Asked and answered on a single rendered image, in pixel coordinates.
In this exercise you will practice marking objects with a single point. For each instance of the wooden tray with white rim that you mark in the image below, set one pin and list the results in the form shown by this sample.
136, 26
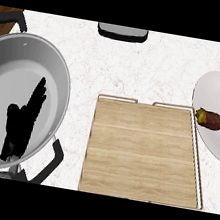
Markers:
143, 153

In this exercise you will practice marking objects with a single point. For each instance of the brown sweet potato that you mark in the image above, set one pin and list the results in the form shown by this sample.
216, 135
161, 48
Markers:
211, 120

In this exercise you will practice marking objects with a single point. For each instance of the white plate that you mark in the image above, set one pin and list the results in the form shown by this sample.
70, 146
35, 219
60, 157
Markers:
219, 106

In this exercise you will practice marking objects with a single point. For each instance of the grey and black appliance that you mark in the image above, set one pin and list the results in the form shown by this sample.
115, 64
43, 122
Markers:
122, 32

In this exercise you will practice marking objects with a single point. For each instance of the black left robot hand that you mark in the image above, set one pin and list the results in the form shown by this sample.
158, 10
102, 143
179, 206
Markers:
21, 124

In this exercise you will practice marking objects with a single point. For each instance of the large silver pot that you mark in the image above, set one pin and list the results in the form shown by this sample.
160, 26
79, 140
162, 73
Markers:
16, 76

